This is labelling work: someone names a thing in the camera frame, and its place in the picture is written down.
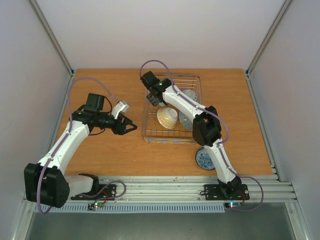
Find controller board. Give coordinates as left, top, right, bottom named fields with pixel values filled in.
left=224, top=201, right=244, bottom=209
left=87, top=202, right=104, bottom=211

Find grey slotted cable duct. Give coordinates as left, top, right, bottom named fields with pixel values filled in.
left=33, top=203, right=226, bottom=214

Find metal wire dish rack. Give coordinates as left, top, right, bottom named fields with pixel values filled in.
left=141, top=74, right=203, bottom=144

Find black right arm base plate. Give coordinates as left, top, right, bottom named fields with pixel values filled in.
left=203, top=184, right=250, bottom=201

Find yellow blue patterned bowl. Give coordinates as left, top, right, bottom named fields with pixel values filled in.
left=156, top=107, right=178, bottom=129

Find aluminium frame rails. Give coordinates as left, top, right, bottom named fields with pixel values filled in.
left=9, top=0, right=320, bottom=240

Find pink patterned bowl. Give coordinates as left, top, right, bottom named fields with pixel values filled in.
left=182, top=89, right=198, bottom=102

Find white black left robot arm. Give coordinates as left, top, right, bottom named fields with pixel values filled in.
left=24, top=93, right=138, bottom=208

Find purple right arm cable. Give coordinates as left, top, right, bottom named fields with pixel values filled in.
left=139, top=59, right=265, bottom=213

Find grey speckled bowl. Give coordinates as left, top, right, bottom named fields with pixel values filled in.
left=178, top=111, right=193, bottom=130

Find left controller board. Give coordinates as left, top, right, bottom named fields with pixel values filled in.
left=87, top=202, right=104, bottom=211

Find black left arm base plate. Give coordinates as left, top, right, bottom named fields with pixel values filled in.
left=70, top=184, right=117, bottom=201

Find blue floral white bowl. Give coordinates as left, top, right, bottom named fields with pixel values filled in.
left=195, top=147, right=216, bottom=171

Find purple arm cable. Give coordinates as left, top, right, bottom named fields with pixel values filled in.
left=36, top=76, right=127, bottom=216
left=139, top=59, right=265, bottom=213

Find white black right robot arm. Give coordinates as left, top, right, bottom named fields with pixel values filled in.
left=140, top=71, right=242, bottom=200

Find right controller board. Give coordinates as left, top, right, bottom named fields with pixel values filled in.
left=224, top=201, right=244, bottom=209

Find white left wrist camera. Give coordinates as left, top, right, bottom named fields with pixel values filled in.
left=111, top=101, right=130, bottom=119

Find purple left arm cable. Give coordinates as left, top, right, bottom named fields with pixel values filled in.
left=36, top=76, right=127, bottom=216

